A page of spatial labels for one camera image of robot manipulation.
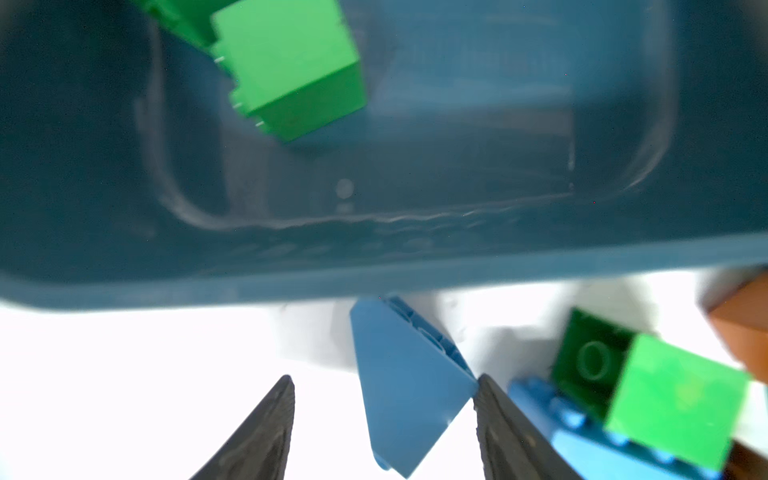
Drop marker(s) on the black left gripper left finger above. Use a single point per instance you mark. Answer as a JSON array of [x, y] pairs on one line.
[[259, 448]]

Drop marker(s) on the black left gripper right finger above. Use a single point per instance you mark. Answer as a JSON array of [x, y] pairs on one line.
[[511, 447]]

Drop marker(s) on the blue slope lego brick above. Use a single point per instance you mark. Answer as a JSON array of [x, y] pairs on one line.
[[414, 380]]

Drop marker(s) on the long blue lego brick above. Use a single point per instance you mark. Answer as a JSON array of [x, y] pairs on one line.
[[583, 443]]

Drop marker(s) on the green square lego brick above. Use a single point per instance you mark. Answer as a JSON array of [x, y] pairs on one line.
[[649, 391]]

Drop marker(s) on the brown lego brick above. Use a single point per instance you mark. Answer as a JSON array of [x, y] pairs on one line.
[[736, 304]]

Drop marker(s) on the left dark teal bin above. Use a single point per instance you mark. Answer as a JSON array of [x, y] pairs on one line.
[[502, 141]]

